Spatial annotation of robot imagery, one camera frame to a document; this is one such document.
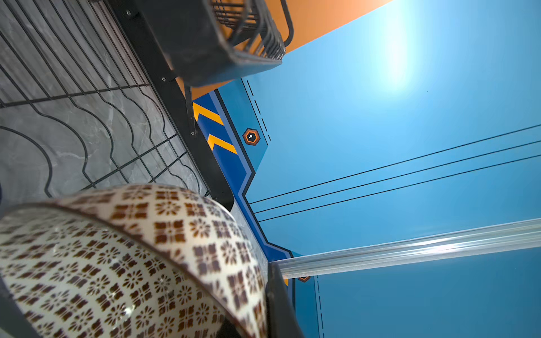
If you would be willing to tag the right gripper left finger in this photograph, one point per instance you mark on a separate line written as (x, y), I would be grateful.
(13, 322)

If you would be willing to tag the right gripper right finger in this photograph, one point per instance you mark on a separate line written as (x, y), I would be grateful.
(281, 319)

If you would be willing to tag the brown floral patterned bowl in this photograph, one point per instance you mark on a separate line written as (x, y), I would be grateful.
(140, 260)

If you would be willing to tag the black wire dish rack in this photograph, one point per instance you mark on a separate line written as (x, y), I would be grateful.
(96, 94)

